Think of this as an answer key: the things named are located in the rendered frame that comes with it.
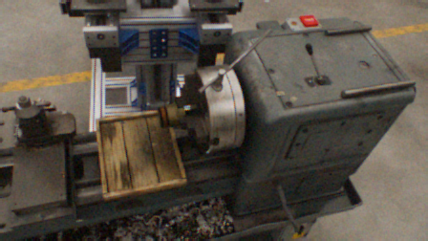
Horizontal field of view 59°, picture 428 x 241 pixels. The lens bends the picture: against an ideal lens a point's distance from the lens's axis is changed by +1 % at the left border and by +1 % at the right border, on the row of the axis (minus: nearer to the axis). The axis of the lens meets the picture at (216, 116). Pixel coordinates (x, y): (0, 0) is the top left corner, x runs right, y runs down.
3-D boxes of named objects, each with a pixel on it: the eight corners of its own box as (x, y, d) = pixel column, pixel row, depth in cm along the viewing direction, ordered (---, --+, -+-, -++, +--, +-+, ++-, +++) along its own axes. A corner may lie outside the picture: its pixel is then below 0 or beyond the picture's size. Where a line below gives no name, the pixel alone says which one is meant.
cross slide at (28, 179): (64, 109, 151) (61, 101, 148) (69, 206, 126) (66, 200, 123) (17, 116, 147) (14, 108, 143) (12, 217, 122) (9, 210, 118)
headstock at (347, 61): (327, 77, 189) (358, 11, 159) (377, 156, 161) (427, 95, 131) (213, 94, 174) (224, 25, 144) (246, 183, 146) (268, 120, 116)
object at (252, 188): (284, 168, 255) (327, 77, 189) (314, 234, 228) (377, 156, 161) (199, 186, 240) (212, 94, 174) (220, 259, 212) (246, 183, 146)
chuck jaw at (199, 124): (209, 111, 135) (219, 135, 127) (208, 120, 139) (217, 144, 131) (179, 115, 132) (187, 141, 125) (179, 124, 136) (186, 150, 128)
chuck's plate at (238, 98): (213, 93, 162) (227, 46, 135) (233, 160, 148) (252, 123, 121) (205, 94, 161) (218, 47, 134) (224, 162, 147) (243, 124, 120)
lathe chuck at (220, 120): (205, 94, 161) (218, 47, 134) (224, 162, 147) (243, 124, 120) (185, 97, 159) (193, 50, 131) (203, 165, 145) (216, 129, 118)
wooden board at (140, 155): (167, 114, 163) (167, 107, 160) (186, 186, 142) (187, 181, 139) (96, 124, 156) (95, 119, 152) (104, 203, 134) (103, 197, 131)
